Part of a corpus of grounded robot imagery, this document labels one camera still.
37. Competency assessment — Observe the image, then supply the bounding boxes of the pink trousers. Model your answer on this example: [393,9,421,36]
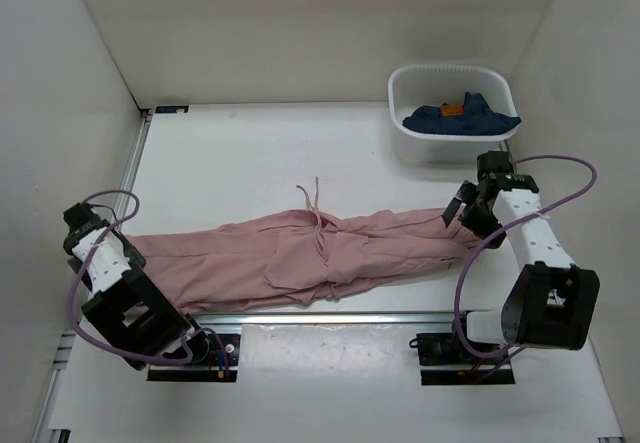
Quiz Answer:
[129,195,480,313]

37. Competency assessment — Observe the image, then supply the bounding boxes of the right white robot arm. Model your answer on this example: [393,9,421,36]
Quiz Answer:
[442,151,600,363]

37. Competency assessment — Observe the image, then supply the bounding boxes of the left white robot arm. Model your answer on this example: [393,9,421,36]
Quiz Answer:
[63,203,211,366]

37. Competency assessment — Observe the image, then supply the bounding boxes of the dark blue trousers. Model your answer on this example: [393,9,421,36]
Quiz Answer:
[402,92,521,137]

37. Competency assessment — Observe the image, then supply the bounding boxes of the white plastic basket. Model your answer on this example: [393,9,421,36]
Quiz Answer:
[387,63,521,164]

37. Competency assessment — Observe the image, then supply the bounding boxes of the black corner label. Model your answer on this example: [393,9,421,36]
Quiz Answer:
[154,105,190,114]

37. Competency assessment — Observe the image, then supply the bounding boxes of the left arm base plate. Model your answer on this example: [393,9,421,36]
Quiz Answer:
[147,330,241,383]

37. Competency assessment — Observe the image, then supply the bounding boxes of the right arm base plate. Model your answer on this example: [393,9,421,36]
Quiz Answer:
[408,333,515,387]

